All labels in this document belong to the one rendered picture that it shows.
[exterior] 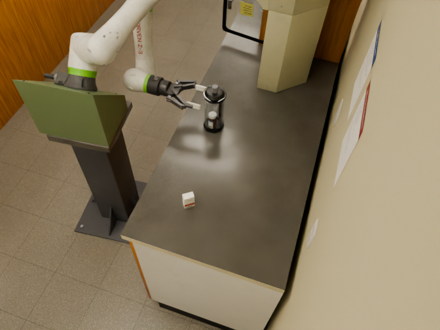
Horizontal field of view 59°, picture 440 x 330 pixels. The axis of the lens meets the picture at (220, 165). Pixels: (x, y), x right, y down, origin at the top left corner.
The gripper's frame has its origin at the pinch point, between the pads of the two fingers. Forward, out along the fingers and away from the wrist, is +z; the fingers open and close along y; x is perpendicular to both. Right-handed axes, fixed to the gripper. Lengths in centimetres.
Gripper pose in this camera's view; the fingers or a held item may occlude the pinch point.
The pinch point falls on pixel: (201, 97)
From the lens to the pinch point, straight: 187.6
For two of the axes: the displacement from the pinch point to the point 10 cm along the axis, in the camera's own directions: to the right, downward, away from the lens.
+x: -0.4, 5.7, 8.2
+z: 9.5, 2.8, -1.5
